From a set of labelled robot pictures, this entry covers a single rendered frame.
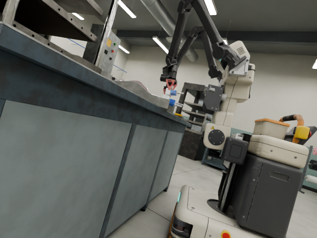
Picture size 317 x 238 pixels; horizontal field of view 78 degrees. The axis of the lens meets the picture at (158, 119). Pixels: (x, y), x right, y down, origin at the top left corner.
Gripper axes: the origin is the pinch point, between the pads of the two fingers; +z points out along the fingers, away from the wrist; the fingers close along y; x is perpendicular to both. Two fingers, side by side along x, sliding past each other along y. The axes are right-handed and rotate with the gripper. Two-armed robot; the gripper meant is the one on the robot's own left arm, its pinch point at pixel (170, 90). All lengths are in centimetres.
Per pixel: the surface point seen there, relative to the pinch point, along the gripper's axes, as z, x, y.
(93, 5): -63, -72, 22
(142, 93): 17.9, -4.0, 37.7
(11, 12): -10, -72, 74
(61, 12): -34, -73, 46
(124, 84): 14.7, -14.3, 41.5
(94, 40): -39, -74, 9
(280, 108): -198, 219, -600
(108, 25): -56, -65, 6
